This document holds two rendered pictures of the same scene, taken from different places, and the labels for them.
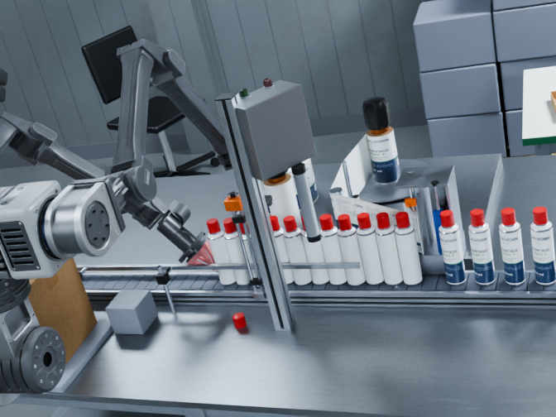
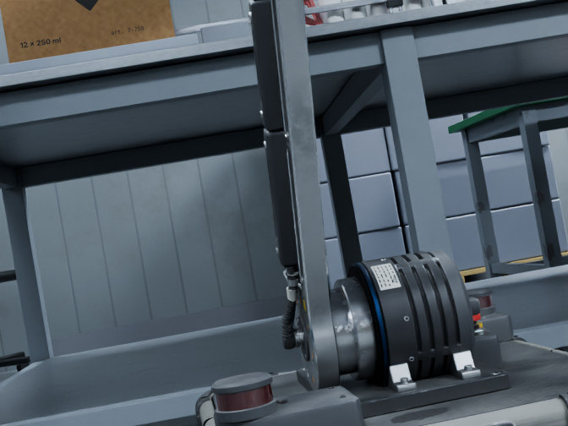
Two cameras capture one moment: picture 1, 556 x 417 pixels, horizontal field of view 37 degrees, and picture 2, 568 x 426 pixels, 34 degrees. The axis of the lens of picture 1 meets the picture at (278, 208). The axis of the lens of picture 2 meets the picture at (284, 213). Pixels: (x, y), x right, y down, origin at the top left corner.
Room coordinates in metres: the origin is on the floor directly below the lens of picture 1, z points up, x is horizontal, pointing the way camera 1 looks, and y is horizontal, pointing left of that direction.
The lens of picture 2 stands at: (0.35, 1.38, 0.47)
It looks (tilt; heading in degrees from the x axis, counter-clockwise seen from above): 1 degrees up; 331
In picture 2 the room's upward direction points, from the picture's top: 10 degrees counter-clockwise
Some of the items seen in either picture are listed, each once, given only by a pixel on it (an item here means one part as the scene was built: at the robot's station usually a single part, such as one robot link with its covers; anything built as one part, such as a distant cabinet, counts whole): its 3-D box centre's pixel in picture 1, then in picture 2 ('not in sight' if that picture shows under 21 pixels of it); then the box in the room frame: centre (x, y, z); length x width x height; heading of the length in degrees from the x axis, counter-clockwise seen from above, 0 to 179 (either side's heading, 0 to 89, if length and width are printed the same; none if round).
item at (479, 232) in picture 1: (481, 246); not in sight; (1.81, -0.48, 0.98); 0.05 x 0.05 x 0.20
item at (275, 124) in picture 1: (270, 129); not in sight; (1.93, -0.03, 1.38); 0.17 x 0.10 x 0.19; 120
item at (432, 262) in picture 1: (431, 220); not in sight; (1.96, -0.39, 1.01); 0.14 x 0.13 x 0.26; 65
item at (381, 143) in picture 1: (381, 140); not in sight; (2.52, -0.38, 1.04); 0.09 x 0.09 x 0.29
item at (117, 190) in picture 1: (104, 199); not in sight; (1.58, 0.34, 1.45); 0.09 x 0.08 x 0.12; 69
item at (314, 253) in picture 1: (314, 249); not in sight; (2.01, -0.07, 0.98); 0.05 x 0.05 x 0.20
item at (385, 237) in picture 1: (388, 248); not in sight; (1.92, -0.26, 0.98); 0.05 x 0.05 x 0.20
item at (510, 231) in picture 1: (511, 246); not in sight; (1.78, -0.54, 0.98); 0.05 x 0.05 x 0.20
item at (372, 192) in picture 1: (388, 180); not in sight; (2.52, -0.38, 0.89); 0.31 x 0.31 x 0.01
